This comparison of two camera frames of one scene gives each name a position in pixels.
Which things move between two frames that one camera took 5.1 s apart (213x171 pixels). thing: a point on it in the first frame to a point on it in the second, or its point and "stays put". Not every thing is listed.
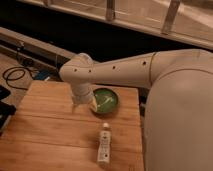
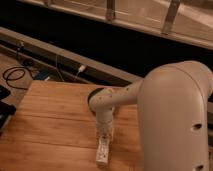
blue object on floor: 42,74 stays put
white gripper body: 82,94 to 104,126
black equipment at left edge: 6,110 stays put
